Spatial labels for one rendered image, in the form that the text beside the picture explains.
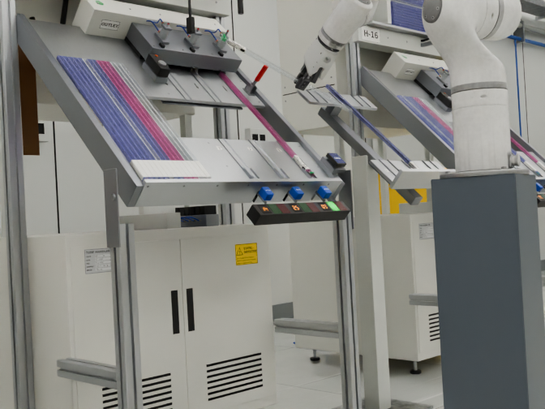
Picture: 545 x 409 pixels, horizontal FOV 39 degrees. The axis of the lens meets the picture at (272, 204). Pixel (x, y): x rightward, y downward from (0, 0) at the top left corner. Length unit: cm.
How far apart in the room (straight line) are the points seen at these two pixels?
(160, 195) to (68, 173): 215
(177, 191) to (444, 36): 68
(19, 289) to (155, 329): 37
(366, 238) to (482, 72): 90
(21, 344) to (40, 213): 171
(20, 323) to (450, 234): 113
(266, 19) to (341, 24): 274
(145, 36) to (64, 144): 169
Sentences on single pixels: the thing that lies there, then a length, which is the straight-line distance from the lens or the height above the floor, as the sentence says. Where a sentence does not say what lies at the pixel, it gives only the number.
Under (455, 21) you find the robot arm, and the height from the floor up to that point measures 102.
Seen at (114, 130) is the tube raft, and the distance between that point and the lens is 184.
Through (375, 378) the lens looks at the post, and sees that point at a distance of 249.
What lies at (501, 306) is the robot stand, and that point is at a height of 43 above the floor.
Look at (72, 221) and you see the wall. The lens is 386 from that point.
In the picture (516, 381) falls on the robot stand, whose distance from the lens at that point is 167.
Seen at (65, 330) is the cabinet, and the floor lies 38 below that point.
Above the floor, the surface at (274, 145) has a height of 84.
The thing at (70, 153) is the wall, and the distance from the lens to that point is 388.
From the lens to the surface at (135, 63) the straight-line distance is 222.
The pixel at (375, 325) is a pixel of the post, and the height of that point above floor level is 28.
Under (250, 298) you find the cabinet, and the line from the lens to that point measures 232.
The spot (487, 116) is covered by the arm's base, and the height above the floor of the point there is 83.
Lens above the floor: 64
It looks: 1 degrees up
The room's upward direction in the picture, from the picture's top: 3 degrees counter-clockwise
